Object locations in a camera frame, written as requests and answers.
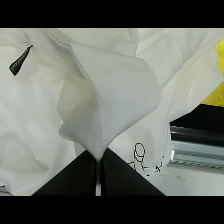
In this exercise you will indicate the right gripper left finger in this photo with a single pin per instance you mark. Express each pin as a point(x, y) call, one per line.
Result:
point(76, 176)

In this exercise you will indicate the white long-sleeved shirt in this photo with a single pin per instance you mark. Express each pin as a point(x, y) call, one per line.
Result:
point(110, 86)

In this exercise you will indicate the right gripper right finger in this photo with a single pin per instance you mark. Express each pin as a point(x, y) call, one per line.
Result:
point(123, 176)

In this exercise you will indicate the silver frame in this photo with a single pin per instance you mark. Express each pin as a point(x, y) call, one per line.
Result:
point(196, 151)

